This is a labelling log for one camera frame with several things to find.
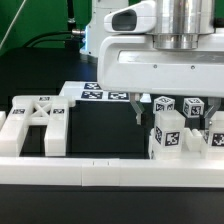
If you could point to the black vertical pole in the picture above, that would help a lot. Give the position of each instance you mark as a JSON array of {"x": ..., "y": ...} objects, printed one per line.
[{"x": 71, "y": 19}]

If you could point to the white chair seat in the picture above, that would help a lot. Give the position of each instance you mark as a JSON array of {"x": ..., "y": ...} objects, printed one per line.
[{"x": 193, "y": 145}]

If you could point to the white tagged cube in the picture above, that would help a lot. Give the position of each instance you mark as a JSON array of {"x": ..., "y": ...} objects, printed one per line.
[
  {"x": 193, "y": 107},
  {"x": 163, "y": 103}
]

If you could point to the white tagged cube right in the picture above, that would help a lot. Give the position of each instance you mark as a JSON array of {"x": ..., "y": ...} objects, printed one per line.
[{"x": 193, "y": 107}]

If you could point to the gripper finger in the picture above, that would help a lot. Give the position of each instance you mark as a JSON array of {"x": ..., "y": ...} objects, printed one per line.
[
  {"x": 137, "y": 106},
  {"x": 214, "y": 104}
]

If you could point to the white chair back frame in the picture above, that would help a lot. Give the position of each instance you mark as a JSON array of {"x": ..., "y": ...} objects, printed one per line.
[{"x": 51, "y": 111}]

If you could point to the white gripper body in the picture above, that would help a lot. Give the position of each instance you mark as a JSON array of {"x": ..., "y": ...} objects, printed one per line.
[{"x": 173, "y": 47}]

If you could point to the white tagged cube left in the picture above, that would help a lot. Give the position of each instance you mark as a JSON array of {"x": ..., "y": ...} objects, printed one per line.
[{"x": 163, "y": 103}]

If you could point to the white marker base plate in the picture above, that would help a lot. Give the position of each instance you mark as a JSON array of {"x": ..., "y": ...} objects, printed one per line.
[{"x": 91, "y": 91}]

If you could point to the white U-shaped obstacle wall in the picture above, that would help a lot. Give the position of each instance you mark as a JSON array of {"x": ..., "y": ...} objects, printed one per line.
[{"x": 112, "y": 172}]

